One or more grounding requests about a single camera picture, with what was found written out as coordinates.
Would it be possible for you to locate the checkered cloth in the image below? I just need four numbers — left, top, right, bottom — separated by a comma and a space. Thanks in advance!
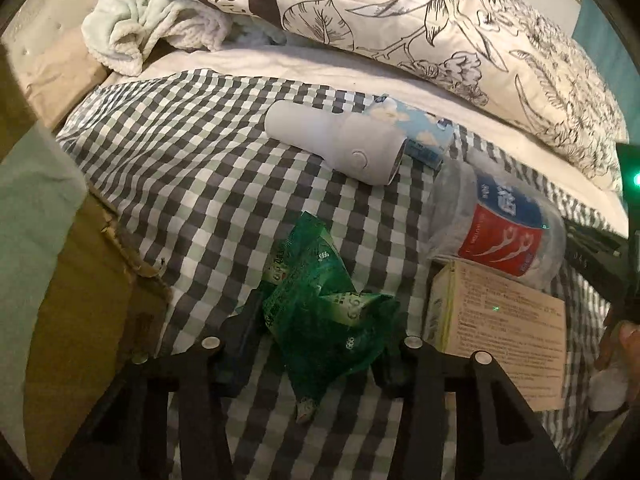
55, 67, 626, 480

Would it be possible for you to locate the brown cardboard box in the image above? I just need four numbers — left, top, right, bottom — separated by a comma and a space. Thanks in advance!
0, 45, 173, 466

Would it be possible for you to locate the white cylindrical handheld device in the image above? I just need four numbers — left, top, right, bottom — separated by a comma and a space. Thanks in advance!
264, 100, 408, 187

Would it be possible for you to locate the blue cloud-print tissue pack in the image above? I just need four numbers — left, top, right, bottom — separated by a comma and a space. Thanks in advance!
364, 94, 455, 170

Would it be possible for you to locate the beige medicine box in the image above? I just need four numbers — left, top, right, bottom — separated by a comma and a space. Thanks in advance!
424, 259, 568, 413

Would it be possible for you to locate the teal curtain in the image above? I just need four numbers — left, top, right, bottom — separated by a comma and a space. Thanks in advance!
572, 0, 640, 91

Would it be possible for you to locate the green foil packet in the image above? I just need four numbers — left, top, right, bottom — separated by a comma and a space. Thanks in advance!
260, 210, 401, 425

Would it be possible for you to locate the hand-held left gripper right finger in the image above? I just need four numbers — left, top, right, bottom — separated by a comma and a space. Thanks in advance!
372, 335, 571, 480

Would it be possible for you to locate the light green fleece blanket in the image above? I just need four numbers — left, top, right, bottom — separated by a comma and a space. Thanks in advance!
81, 0, 241, 76

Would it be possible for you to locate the dark floral wrapper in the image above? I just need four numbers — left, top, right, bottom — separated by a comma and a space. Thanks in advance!
564, 220, 632, 286

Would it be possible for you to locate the red label water bottle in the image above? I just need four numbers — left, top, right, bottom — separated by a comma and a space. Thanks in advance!
425, 160, 568, 291

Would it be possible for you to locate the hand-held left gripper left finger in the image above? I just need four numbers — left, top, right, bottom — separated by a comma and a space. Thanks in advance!
50, 287, 266, 480

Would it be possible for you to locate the floral printed pillow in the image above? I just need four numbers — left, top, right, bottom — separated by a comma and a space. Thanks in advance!
135, 0, 628, 193

